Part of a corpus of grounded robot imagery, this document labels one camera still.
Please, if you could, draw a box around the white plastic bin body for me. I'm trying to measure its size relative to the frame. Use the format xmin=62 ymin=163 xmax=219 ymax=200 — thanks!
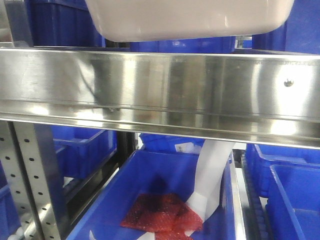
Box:
xmin=85 ymin=0 xmax=294 ymax=42

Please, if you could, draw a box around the large blue bin below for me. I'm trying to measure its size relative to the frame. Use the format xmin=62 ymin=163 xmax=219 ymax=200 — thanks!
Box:
xmin=67 ymin=150 xmax=247 ymax=240

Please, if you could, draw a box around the blue bin lower left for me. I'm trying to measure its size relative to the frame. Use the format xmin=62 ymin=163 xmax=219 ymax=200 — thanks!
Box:
xmin=51 ymin=125 xmax=117 ymax=179

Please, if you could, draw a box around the blue bin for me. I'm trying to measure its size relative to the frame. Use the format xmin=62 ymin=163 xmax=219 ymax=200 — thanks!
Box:
xmin=51 ymin=125 xmax=117 ymax=179
xmin=24 ymin=0 xmax=106 ymax=48
xmin=130 ymin=36 xmax=236 ymax=54
xmin=266 ymin=165 xmax=320 ymax=240
xmin=252 ymin=0 xmax=320 ymax=54
xmin=245 ymin=143 xmax=320 ymax=198

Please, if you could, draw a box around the blue bin behind center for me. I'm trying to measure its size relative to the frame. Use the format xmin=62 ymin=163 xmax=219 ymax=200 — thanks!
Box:
xmin=130 ymin=36 xmax=236 ymax=54

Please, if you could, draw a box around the blue bin far right rear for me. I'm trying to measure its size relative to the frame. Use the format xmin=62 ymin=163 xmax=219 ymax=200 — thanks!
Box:
xmin=245 ymin=143 xmax=320 ymax=198

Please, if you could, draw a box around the perforated steel shelf upright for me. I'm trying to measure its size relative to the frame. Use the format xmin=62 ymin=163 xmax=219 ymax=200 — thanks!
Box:
xmin=0 ymin=120 xmax=70 ymax=240

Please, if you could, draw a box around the blue bin upper left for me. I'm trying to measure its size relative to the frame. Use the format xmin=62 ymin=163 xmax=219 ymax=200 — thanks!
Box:
xmin=24 ymin=0 xmax=106 ymax=48

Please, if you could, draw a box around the blue bin lower right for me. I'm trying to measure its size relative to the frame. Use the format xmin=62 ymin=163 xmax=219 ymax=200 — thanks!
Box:
xmin=266 ymin=165 xmax=320 ymax=240

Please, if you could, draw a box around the blue bin upper right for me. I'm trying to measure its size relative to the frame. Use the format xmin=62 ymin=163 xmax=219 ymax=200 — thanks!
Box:
xmin=252 ymin=0 xmax=320 ymax=54

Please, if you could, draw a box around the white foam sheet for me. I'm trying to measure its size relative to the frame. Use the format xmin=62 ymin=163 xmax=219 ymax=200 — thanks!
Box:
xmin=186 ymin=140 xmax=235 ymax=221

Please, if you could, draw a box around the red bubble wrap bag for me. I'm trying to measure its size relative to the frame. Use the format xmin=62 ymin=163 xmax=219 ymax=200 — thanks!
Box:
xmin=120 ymin=193 xmax=203 ymax=240

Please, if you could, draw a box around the stainless steel shelf rail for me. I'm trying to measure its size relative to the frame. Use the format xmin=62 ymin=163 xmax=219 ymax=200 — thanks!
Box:
xmin=0 ymin=47 xmax=320 ymax=149

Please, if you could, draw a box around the shelf rail screw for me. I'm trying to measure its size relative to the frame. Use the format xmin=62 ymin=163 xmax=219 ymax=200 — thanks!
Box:
xmin=283 ymin=78 xmax=294 ymax=88

